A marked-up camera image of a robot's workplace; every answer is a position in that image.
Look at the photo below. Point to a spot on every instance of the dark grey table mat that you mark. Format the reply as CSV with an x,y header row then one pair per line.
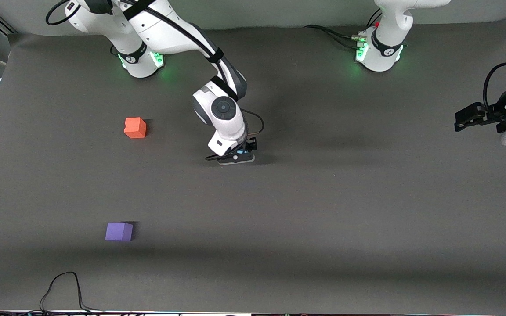
x,y
253,219

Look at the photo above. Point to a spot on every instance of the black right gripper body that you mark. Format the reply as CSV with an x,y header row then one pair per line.
x,y
250,143

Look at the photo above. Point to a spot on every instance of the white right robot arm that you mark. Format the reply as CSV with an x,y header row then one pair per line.
x,y
222,109

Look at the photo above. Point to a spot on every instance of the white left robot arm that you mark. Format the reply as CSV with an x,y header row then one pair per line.
x,y
387,30

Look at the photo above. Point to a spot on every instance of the purple foam block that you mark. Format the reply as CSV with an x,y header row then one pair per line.
x,y
118,231

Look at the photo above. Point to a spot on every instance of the light blue foam block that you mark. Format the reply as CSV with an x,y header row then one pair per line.
x,y
245,152

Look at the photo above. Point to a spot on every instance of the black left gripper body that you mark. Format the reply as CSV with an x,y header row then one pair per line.
x,y
496,111

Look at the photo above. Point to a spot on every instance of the orange foam block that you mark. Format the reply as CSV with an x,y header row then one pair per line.
x,y
135,127

